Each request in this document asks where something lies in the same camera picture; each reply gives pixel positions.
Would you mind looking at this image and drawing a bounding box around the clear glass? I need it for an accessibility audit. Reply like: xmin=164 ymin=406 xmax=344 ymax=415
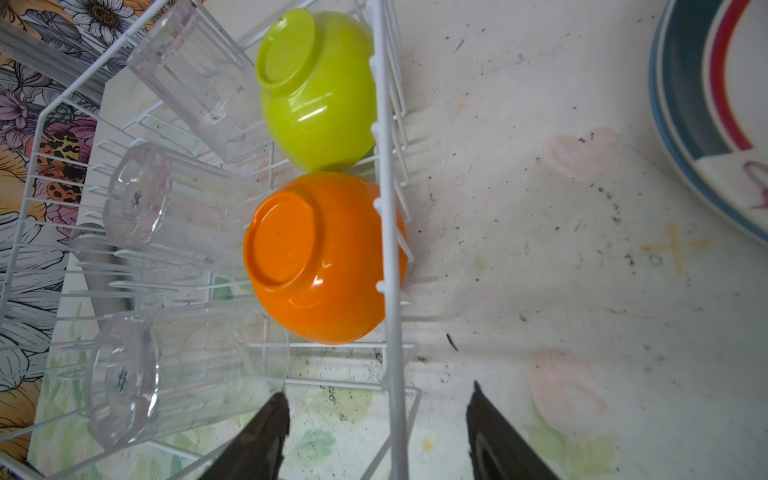
xmin=128 ymin=1 xmax=269 ymax=164
xmin=84 ymin=298 xmax=289 ymax=449
xmin=102 ymin=142 xmax=269 ymax=279

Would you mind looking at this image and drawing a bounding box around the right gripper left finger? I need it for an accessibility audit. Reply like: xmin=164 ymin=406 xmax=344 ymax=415
xmin=200 ymin=392 xmax=290 ymax=480

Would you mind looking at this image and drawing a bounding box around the orange bowl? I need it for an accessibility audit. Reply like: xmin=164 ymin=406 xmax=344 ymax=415
xmin=243 ymin=172 xmax=385 ymax=345

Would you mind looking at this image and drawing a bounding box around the lime green bowl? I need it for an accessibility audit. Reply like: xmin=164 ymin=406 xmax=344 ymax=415
xmin=255 ymin=9 xmax=377 ymax=173

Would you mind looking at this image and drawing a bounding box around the white wire dish rack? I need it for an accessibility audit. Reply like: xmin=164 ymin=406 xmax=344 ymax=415
xmin=1 ymin=1 xmax=421 ymax=479

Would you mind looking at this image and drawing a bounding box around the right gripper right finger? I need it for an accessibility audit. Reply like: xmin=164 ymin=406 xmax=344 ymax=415
xmin=466 ymin=381 xmax=558 ymax=480

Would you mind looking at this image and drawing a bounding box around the pink wooden plate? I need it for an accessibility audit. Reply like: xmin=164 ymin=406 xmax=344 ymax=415
xmin=648 ymin=1 xmax=767 ymax=243

